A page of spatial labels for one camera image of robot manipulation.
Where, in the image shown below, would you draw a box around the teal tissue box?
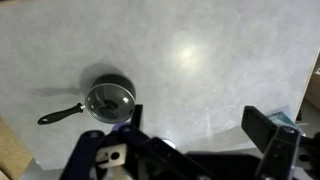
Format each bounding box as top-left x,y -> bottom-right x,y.
266,106 -> 306,135

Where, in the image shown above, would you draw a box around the black saucepan with handle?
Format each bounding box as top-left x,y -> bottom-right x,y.
37,73 -> 137,126

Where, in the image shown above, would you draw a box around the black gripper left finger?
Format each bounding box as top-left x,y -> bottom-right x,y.
59,104 -> 208,180

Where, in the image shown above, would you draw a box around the glass pot lid black knob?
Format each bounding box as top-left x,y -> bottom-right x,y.
84,83 -> 136,125

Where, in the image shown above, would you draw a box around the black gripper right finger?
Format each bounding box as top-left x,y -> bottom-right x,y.
241,105 -> 320,180

